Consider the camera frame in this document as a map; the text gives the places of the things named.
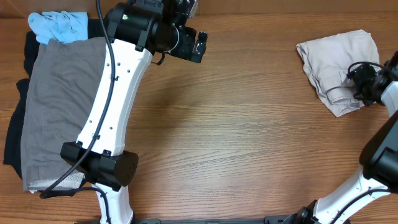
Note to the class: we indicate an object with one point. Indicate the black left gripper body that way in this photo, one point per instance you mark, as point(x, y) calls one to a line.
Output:
point(183, 48)

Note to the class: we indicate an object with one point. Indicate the grey shorts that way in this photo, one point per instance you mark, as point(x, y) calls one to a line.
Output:
point(59, 118)

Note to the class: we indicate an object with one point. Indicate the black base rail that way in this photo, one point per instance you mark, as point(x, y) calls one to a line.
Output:
point(265, 220)

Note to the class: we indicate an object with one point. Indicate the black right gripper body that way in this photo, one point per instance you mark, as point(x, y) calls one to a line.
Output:
point(363, 78)

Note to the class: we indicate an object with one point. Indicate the light blue garment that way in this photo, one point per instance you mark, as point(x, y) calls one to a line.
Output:
point(65, 27)

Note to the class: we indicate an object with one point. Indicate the beige khaki shorts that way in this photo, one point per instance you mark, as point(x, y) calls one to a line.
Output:
point(326, 62)

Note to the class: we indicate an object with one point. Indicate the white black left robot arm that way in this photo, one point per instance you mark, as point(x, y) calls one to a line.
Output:
point(134, 32)

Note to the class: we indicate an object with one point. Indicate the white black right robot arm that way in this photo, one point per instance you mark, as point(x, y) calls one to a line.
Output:
point(377, 173)

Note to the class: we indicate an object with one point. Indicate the black garment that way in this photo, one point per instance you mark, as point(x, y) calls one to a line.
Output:
point(18, 124)

